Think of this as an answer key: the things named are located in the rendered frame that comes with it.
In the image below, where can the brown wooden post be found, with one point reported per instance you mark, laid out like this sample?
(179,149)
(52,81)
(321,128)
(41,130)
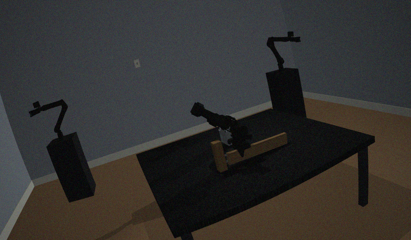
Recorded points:
(219,156)

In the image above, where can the brown wooden board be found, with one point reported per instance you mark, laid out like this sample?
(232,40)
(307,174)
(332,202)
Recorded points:
(257,148)

